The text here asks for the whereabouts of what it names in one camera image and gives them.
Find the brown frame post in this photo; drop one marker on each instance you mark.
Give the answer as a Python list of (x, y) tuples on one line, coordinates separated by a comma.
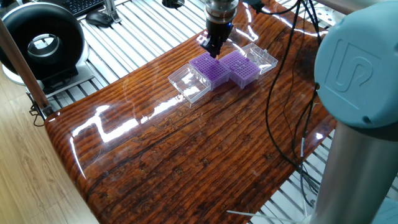
[(21, 65)]

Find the perforated metal plate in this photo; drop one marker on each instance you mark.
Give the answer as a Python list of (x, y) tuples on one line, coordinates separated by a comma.
[(329, 17)]

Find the purple tip holder clear lid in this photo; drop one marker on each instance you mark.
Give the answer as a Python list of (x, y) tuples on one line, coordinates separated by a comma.
[(245, 71), (192, 84)]

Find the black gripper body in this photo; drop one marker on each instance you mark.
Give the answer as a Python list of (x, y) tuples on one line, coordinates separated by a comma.
[(219, 31)]

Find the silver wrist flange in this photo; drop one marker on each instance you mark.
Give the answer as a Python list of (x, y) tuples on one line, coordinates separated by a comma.
[(220, 9)]

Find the small aluminium bracket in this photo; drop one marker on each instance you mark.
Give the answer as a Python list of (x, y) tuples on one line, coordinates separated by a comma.
[(110, 11)]

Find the black round disc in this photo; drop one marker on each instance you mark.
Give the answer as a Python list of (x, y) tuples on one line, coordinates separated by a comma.
[(172, 3)]

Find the black computer mouse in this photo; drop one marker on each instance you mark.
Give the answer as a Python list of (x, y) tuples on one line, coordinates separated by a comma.
[(99, 18)]

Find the glossy wood grain sheet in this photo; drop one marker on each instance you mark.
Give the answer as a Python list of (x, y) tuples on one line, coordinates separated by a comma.
[(186, 155)]

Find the black computer keyboard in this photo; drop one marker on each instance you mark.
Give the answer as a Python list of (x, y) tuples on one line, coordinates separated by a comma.
[(81, 5)]

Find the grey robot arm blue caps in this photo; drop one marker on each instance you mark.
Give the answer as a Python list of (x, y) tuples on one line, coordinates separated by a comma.
[(357, 68)]

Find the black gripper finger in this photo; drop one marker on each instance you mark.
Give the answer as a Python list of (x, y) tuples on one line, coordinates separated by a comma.
[(221, 46), (212, 48)]

